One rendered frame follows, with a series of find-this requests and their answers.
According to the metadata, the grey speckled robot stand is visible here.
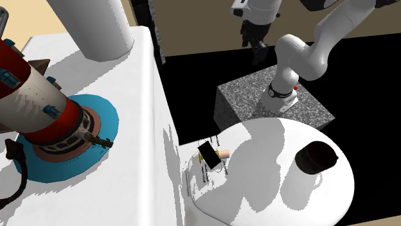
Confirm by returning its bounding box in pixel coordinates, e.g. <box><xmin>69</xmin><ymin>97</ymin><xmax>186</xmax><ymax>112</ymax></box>
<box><xmin>213</xmin><ymin>64</ymin><xmax>336</xmax><ymax>132</ymax></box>

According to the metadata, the clear bottle with black label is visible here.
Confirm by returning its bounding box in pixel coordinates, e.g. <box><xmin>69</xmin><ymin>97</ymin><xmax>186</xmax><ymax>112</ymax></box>
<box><xmin>186</xmin><ymin>134</ymin><xmax>231</xmax><ymax>197</ymax></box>

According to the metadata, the red and white lighthouse figure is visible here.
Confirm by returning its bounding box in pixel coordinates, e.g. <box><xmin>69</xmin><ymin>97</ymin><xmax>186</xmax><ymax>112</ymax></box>
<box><xmin>0</xmin><ymin>37</ymin><xmax>120</xmax><ymax>210</ymax></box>

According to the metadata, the black cup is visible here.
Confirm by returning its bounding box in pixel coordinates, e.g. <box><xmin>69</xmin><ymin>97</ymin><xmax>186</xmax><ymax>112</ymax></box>
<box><xmin>294</xmin><ymin>141</ymin><xmax>339</xmax><ymax>176</ymax></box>

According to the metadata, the white cylinder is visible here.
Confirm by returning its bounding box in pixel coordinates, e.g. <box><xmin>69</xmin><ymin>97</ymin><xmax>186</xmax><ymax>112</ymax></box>
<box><xmin>46</xmin><ymin>0</ymin><xmax>136</xmax><ymax>63</ymax></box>

